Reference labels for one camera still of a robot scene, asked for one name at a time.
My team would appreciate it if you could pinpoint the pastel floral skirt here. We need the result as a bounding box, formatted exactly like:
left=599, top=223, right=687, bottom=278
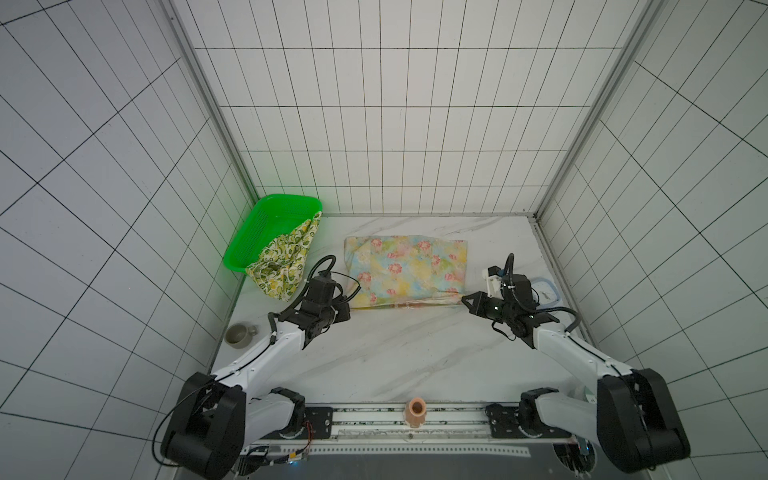
left=344, top=235, right=468, bottom=309

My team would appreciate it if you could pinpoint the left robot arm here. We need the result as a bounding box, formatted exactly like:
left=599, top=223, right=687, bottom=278
left=153, top=271, right=351, bottom=479

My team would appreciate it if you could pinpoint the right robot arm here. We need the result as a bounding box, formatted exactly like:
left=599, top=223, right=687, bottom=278
left=461, top=267, right=691, bottom=473

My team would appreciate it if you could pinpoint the blue rimmed container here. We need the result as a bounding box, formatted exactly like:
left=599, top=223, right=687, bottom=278
left=530, top=277, right=562, bottom=310

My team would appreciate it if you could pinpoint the green lemon print skirt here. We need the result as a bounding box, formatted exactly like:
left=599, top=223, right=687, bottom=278
left=245, top=212, right=322, bottom=301

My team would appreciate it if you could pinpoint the grey ceramic mug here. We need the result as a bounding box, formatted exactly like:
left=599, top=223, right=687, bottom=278
left=224, top=323, right=258, bottom=350

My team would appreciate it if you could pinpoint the green plastic basket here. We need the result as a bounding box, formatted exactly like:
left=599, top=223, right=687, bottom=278
left=223, top=194, right=323, bottom=273

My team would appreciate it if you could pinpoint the left electronics board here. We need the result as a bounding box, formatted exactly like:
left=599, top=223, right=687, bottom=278
left=231, top=445, right=307, bottom=476

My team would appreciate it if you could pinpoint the electronics board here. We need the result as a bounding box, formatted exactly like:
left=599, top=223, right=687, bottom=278
left=553, top=441, right=596, bottom=478
left=231, top=445, right=307, bottom=476

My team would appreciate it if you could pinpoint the right electronics board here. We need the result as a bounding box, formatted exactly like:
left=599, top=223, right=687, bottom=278
left=553, top=441, right=596, bottom=478

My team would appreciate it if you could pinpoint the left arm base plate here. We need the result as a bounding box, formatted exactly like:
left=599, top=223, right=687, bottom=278
left=285, top=407, right=334, bottom=441

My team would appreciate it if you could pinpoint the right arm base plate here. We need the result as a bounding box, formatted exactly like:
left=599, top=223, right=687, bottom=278
left=484, top=403, right=572, bottom=441

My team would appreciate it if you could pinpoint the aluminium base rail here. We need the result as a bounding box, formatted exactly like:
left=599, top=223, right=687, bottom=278
left=164, top=401, right=652, bottom=460

